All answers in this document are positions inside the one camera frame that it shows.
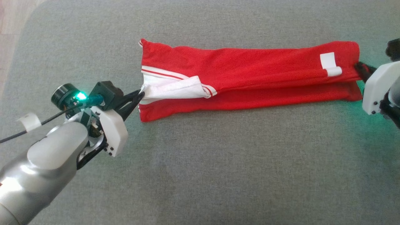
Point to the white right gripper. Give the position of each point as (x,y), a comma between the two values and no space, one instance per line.
(379,87)

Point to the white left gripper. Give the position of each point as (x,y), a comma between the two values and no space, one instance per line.
(114,131)

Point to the red printed basketball jersey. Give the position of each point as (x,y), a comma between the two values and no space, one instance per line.
(250,68)

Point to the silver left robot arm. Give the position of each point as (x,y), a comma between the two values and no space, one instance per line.
(43,165)

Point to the white tape tag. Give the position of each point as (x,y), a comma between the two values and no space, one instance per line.
(29,122)

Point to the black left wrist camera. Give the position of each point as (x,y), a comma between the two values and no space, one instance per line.
(106,92)

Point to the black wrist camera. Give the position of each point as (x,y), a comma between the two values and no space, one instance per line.
(394,50)
(106,92)

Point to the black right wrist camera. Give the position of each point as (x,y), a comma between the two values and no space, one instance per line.
(394,50)

